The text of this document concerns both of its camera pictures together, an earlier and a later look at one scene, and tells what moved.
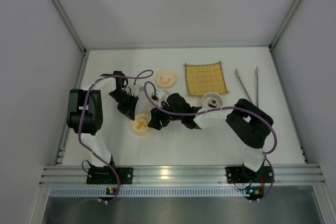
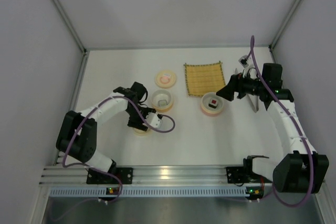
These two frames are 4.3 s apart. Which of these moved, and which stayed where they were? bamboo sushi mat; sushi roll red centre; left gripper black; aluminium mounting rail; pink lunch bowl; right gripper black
Moved: left gripper black; right gripper black
Stayed: sushi roll red centre; pink lunch bowl; bamboo sushi mat; aluminium mounting rail
